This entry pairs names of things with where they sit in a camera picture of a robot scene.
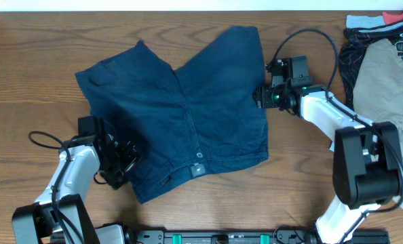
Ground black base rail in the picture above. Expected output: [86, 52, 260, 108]
[48, 222, 391, 244]

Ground light blue cloth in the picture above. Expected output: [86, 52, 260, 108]
[345, 15, 385, 28]

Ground black patterned garment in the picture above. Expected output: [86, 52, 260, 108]
[339, 20, 403, 110]

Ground dark blue denim shorts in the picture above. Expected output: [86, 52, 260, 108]
[75, 26, 269, 203]

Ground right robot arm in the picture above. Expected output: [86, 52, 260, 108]
[253, 77, 403, 243]

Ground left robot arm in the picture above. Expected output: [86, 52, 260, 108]
[12, 133, 142, 243]

